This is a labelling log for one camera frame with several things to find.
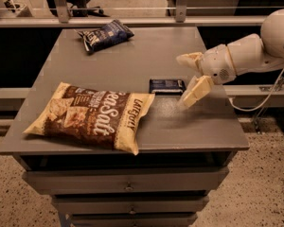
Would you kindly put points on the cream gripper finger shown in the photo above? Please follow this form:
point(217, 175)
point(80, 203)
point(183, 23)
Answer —
point(190, 60)
point(195, 91)

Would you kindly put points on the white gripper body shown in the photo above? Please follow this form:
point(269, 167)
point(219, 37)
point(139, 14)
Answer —
point(216, 63)

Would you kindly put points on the blue rxbar blueberry bar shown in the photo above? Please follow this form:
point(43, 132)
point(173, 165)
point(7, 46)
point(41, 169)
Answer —
point(167, 86)

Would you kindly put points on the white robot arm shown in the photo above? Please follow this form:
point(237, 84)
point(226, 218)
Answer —
point(259, 53)

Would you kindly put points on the grey drawer cabinet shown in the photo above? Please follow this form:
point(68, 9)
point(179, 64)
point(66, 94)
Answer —
point(109, 153)

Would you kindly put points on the blue chips bag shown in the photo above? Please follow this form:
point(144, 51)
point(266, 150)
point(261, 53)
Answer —
point(109, 35)

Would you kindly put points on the brown sea salt chips bag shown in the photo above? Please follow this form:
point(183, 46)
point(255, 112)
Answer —
point(106, 119)

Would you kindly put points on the metal railing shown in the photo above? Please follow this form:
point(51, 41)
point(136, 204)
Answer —
point(37, 13)

